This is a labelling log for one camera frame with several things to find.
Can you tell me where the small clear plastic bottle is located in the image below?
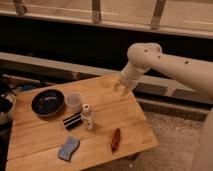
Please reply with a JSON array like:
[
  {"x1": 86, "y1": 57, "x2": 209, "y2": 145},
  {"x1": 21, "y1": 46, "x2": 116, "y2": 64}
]
[{"x1": 81, "y1": 104, "x2": 94, "y2": 131}]

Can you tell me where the blue sponge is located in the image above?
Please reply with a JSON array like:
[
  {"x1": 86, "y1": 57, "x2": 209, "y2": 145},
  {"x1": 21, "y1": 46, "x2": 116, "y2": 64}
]
[{"x1": 57, "y1": 136, "x2": 80, "y2": 162}]

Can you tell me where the dark blue ceramic bowl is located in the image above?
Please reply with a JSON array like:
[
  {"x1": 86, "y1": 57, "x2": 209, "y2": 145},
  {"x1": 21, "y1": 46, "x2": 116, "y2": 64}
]
[{"x1": 31, "y1": 89, "x2": 65, "y2": 117}]

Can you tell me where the red brown oblong object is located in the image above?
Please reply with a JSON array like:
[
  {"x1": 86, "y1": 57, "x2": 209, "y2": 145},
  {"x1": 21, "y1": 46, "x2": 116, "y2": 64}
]
[{"x1": 111, "y1": 128, "x2": 121, "y2": 152}]

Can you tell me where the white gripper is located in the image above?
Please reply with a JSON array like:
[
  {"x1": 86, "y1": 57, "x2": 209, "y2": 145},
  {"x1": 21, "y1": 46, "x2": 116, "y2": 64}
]
[{"x1": 113, "y1": 69, "x2": 141, "y2": 96}]

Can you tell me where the wooden table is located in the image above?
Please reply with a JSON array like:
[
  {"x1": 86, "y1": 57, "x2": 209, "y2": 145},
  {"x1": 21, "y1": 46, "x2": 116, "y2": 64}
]
[{"x1": 6, "y1": 75, "x2": 158, "y2": 171}]

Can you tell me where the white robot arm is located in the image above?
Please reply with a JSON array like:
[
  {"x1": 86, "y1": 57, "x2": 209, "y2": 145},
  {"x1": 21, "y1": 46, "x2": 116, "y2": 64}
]
[{"x1": 119, "y1": 43, "x2": 213, "y2": 171}]

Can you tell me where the black white striped block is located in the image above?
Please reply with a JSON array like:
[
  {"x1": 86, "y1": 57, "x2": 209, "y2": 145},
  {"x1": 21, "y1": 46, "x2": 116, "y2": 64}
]
[{"x1": 63, "y1": 113, "x2": 82, "y2": 130}]

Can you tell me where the white ceramic cup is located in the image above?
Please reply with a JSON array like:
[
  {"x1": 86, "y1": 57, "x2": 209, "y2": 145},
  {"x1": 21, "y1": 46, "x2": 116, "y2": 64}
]
[{"x1": 65, "y1": 92, "x2": 82, "y2": 113}]

